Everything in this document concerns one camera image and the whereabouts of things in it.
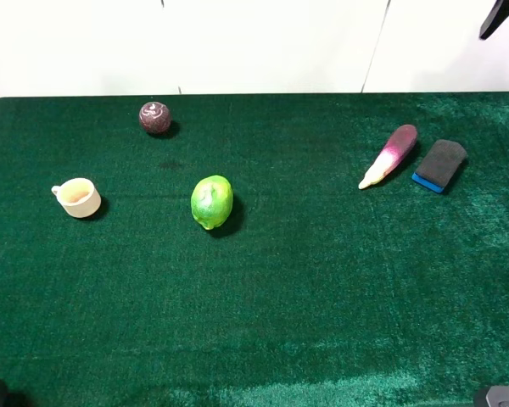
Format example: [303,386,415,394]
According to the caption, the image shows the green velvet table cloth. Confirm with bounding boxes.
[0,92,509,406]

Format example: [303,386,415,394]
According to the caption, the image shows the purple white toy radish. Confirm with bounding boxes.
[358,125,417,190]

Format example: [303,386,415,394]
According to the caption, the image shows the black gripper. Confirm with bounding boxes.
[478,0,509,40]

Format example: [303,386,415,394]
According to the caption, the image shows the grey object bottom right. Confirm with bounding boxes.
[473,386,509,407]

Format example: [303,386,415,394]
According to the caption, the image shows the black blue eraser sponge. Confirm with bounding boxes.
[411,139,467,193]

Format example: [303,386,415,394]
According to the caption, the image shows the green toy lemon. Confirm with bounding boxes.
[191,175,233,231]

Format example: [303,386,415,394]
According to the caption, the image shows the cream plastic cup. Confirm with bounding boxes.
[52,178,102,219]

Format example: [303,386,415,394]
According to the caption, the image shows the dark purple ball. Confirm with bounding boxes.
[138,102,172,134]

